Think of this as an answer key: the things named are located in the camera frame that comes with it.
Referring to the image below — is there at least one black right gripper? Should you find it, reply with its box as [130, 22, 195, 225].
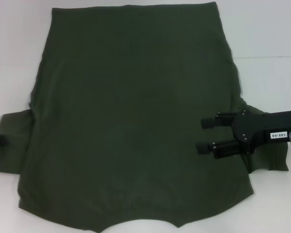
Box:
[195, 110, 291, 160]

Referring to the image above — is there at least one dark green shirt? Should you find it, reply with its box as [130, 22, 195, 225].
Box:
[0, 1, 290, 233]

